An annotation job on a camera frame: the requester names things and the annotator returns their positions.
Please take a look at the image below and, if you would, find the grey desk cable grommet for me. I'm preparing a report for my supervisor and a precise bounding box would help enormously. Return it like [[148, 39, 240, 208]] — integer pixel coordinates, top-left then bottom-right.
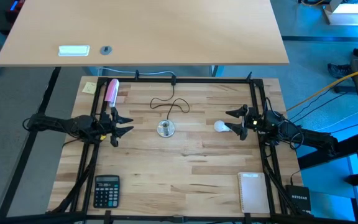
[[99, 45, 114, 56]]

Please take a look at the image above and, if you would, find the black stand crossbar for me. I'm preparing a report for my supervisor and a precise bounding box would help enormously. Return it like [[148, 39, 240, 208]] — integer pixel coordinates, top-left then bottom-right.
[[0, 212, 358, 224]]

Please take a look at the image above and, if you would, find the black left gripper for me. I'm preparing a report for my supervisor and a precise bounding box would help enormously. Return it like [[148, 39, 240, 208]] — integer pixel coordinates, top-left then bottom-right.
[[99, 107, 135, 147]]

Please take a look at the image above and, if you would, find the chrome lamp socket base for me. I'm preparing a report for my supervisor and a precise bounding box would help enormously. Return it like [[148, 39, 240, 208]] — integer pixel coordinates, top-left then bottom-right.
[[156, 119, 176, 138]]

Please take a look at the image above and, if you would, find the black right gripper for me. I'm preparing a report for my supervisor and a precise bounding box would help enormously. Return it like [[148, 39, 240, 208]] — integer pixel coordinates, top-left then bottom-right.
[[224, 104, 262, 141]]

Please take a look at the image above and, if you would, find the black lamp power cord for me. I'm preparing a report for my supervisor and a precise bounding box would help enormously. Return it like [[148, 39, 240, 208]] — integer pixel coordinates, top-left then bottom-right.
[[150, 74, 191, 122]]

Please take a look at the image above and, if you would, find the black cable bundle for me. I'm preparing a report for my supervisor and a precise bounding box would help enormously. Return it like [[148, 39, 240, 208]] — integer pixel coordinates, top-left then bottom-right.
[[47, 142, 99, 215]]

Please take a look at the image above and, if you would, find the person's foot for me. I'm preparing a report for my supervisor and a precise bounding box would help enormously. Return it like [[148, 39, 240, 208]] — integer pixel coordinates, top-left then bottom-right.
[[327, 63, 354, 78]]

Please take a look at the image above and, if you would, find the black Netgear network switch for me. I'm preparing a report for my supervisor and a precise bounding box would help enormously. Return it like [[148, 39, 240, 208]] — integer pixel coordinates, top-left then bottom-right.
[[285, 184, 312, 212]]

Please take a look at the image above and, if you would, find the light wooden desk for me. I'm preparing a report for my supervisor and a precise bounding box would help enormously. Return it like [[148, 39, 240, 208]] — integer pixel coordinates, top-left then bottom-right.
[[0, 0, 290, 68]]

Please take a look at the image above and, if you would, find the white cable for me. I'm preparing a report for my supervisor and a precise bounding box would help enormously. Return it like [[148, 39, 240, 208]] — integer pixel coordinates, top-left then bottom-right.
[[98, 67, 177, 78]]

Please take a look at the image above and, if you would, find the white lightbulb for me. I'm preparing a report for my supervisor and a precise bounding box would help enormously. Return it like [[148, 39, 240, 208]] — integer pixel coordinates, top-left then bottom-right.
[[213, 120, 233, 134]]

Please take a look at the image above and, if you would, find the yellow cable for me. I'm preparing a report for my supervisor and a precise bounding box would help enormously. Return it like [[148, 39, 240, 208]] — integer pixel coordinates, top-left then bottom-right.
[[286, 65, 358, 112]]

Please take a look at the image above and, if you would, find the black aluminium table frame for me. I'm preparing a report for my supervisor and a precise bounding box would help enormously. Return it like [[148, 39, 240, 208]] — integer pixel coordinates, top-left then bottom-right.
[[70, 76, 291, 218]]

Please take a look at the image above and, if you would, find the pink stapler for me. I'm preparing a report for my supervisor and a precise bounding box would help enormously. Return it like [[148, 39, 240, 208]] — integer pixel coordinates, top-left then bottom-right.
[[104, 78, 120, 107]]

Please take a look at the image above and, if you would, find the yellow sticky note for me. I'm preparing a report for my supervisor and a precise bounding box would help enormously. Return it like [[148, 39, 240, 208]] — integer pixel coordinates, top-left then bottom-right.
[[81, 82, 98, 95]]

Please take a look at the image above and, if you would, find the dark floor cable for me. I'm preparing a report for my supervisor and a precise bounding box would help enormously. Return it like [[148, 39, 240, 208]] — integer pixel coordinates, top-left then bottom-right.
[[289, 91, 349, 122]]

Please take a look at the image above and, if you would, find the white spiral notebook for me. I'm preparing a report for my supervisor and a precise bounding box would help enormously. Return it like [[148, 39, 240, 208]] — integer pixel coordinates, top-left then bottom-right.
[[237, 172, 270, 214]]

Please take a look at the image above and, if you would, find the black stand beam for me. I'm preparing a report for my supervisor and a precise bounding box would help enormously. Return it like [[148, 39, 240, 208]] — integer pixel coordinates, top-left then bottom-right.
[[296, 133, 358, 170], [0, 67, 62, 218]]

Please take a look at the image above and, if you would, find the black calculator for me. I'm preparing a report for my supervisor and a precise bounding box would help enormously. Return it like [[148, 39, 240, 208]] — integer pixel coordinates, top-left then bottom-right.
[[93, 174, 121, 208]]

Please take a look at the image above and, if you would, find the white box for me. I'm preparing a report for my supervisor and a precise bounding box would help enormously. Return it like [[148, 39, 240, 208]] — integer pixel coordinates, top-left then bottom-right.
[[323, 0, 358, 27]]

